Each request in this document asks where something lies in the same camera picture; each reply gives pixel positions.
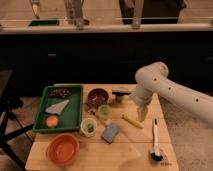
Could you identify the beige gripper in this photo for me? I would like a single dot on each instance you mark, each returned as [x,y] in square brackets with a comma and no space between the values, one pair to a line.
[142,113]

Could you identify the white black dish brush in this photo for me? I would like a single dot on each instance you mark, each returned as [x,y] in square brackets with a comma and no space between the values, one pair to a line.
[155,151]

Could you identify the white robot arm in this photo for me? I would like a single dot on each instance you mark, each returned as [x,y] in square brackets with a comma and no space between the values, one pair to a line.
[153,78]

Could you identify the green plastic tray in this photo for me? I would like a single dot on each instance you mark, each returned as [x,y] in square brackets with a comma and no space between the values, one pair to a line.
[70,118]

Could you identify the black top wooden stamp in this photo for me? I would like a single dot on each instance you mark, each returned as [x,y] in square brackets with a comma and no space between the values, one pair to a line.
[119,93]

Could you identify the light green cup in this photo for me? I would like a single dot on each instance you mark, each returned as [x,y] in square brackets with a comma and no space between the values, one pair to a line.
[103,112]

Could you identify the blue sponge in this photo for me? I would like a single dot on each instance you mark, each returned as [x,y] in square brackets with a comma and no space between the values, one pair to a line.
[110,133]

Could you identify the dark red bowl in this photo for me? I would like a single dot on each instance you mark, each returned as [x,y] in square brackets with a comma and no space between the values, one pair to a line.
[97,97]

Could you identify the white cup with greens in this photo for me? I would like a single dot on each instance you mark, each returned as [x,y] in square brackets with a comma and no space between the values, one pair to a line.
[88,127]

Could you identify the grey triangular cloth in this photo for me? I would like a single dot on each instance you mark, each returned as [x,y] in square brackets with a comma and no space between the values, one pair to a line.
[57,108]

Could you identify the dark red grapes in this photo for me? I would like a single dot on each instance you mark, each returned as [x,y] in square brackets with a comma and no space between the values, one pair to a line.
[59,93]

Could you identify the orange plastic bowl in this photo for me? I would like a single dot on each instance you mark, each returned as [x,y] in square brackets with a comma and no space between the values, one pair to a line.
[63,149]

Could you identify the orange fruit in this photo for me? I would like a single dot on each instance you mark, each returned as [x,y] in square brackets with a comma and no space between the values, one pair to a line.
[52,121]

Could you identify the black chair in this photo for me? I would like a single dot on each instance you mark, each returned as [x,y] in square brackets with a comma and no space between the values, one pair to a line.
[9,102]

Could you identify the green item on counter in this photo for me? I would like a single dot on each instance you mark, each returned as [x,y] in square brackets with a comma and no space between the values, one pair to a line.
[52,22]

